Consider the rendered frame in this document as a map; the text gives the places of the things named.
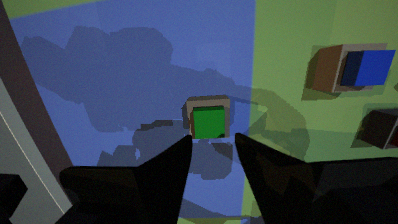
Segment green button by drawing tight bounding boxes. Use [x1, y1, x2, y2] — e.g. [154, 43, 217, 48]
[186, 95, 230, 139]

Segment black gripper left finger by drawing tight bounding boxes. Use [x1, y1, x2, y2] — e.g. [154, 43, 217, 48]
[59, 135, 193, 224]

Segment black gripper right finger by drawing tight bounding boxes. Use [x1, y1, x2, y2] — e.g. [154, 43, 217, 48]
[235, 133, 398, 224]

